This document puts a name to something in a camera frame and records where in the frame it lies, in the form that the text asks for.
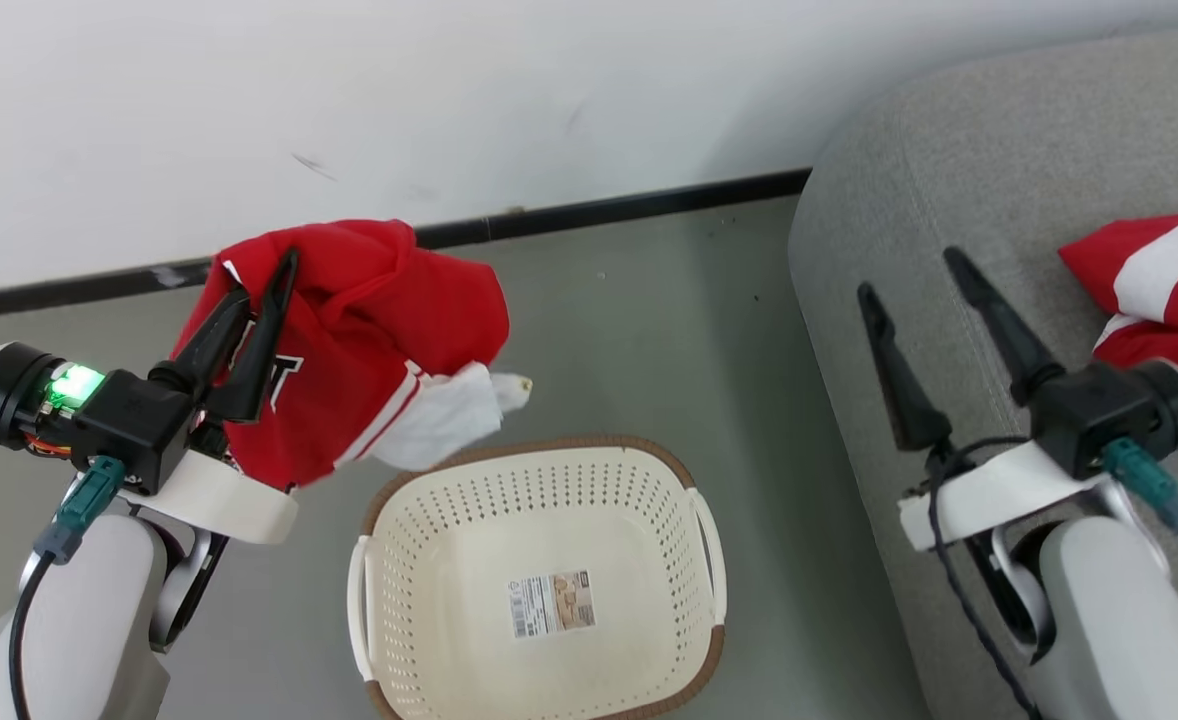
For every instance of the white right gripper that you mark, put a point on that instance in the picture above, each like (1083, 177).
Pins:
(999, 490)

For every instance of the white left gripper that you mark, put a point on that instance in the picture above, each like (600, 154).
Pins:
(229, 505)

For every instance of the red jersey white sleeve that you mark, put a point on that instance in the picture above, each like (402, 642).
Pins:
(379, 320)

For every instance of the red garment wide white stripe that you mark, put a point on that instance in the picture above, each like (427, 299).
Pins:
(1169, 280)

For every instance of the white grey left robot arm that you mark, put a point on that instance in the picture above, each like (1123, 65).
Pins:
(89, 620)

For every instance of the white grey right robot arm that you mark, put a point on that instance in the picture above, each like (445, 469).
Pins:
(1119, 620)

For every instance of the grey fabric sofa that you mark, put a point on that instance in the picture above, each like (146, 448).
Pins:
(899, 200)

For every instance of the cream perforated laundry basket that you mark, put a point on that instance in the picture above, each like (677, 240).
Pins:
(449, 560)

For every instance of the basket product label sticker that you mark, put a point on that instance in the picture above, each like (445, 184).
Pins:
(551, 603)

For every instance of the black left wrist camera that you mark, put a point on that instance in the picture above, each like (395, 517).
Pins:
(134, 425)

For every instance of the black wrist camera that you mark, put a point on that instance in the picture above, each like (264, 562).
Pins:
(134, 425)
(1099, 410)

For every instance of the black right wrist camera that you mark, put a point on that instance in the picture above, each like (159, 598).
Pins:
(1099, 410)

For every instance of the teal left camera connector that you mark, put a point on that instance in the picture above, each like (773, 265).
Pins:
(89, 500)

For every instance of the teal camera connector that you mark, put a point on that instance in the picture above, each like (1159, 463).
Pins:
(1144, 480)
(89, 500)

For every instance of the teal right camera connector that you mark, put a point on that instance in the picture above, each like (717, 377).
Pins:
(1144, 480)

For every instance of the black wall baseboard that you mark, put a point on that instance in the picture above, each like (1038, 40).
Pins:
(599, 210)

